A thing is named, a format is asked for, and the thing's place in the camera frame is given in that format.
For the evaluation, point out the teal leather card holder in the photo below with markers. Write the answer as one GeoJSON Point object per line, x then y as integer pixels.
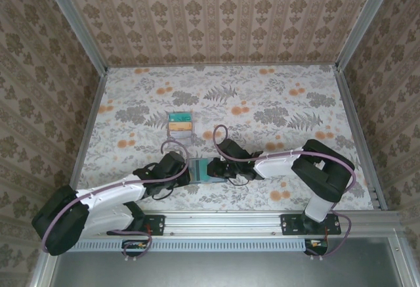
{"type": "Point", "coordinates": [201, 172]}

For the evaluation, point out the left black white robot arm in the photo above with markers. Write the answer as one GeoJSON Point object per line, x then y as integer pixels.
{"type": "Point", "coordinates": [108, 195]}

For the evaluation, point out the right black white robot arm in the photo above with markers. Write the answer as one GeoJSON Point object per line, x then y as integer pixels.
{"type": "Point", "coordinates": [279, 167]}

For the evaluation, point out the pale printed credit card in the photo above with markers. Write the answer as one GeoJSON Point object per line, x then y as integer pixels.
{"type": "Point", "coordinates": [180, 136]}

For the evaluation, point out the orange credit card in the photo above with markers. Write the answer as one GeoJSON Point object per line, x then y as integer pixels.
{"type": "Point", "coordinates": [180, 126]}

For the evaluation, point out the teal credit card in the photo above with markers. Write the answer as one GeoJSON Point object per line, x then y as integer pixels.
{"type": "Point", "coordinates": [180, 117]}

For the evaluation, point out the clear tray with sponges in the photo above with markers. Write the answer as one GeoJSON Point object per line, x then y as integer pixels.
{"type": "Point", "coordinates": [193, 139]}

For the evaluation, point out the grey metal sheet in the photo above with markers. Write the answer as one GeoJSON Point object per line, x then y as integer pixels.
{"type": "Point", "coordinates": [229, 270]}

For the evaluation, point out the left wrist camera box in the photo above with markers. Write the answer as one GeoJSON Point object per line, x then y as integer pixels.
{"type": "Point", "coordinates": [172, 163]}

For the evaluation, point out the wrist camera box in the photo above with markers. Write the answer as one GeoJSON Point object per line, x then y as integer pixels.
{"type": "Point", "coordinates": [172, 163]}
{"type": "Point", "coordinates": [231, 150]}

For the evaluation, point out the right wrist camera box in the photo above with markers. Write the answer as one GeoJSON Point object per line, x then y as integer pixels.
{"type": "Point", "coordinates": [231, 150]}

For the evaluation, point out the wide aluminium mounting rail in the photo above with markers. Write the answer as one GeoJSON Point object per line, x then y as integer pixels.
{"type": "Point", "coordinates": [223, 224]}

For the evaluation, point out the aluminium frame rail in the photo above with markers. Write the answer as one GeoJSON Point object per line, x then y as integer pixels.
{"type": "Point", "coordinates": [85, 136]}
{"type": "Point", "coordinates": [354, 119]}
{"type": "Point", "coordinates": [41, 274]}
{"type": "Point", "coordinates": [223, 65]}
{"type": "Point", "coordinates": [402, 260]}

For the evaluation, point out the aluminium corner post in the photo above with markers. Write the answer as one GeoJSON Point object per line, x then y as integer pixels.
{"type": "Point", "coordinates": [365, 21]}
{"type": "Point", "coordinates": [75, 21]}

